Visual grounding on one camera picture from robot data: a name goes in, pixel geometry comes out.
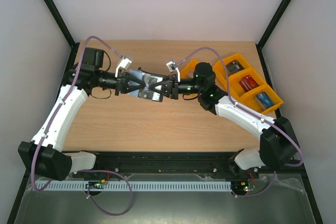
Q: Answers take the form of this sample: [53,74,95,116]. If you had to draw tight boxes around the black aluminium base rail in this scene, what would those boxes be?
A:
[61,151,263,180]

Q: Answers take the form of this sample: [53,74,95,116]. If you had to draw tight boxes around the yellow bin with white cards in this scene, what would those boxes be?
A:
[180,59,199,79]

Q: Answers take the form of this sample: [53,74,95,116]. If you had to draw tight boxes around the yellow bin with red cards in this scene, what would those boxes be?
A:
[228,67,266,100]

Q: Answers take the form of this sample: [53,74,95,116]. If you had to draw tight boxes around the blue card stack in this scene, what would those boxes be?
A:
[255,92,275,110]

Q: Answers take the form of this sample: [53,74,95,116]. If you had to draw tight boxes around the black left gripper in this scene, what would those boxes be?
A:
[96,69,146,97]

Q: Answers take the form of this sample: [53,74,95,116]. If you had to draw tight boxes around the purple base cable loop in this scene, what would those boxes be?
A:
[83,169,134,216]

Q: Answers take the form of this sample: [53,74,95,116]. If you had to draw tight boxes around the red VIP card stack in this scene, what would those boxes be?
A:
[239,75,259,92]

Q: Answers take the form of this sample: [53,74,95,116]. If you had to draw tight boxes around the black frame post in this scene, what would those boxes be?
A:
[27,0,79,49]
[257,0,309,49]

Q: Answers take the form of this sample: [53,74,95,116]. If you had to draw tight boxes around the white slotted cable duct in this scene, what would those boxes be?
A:
[45,181,232,192]

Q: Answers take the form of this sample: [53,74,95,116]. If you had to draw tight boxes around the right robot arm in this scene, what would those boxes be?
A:
[149,62,298,178]

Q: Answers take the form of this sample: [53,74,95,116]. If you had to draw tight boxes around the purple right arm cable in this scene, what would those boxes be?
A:
[175,47,304,167]

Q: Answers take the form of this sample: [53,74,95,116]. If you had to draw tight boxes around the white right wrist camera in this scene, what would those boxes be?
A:
[166,60,181,82]

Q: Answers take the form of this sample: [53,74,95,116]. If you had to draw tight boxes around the yellow bin with blue cards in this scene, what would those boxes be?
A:
[240,84,284,114]

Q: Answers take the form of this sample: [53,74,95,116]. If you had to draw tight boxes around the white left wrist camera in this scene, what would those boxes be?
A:
[115,56,132,78]

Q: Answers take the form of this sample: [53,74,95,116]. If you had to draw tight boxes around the black card stack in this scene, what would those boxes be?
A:
[226,60,244,74]

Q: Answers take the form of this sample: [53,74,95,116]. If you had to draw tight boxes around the black leather card holder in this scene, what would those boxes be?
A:
[130,69,164,102]

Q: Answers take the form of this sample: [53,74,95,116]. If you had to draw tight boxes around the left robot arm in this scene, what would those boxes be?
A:
[18,48,144,181]

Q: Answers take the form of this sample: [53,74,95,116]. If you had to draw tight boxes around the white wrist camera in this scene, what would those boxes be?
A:
[115,56,132,78]
[166,60,181,82]

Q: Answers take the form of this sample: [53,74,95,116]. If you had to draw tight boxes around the yellow bin with black cards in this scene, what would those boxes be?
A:
[213,53,251,83]

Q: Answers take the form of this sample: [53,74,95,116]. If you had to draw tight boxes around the black frame post left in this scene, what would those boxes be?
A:
[27,0,79,49]

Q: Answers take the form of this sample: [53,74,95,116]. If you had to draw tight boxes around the black frame post right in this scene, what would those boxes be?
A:
[257,0,309,49]

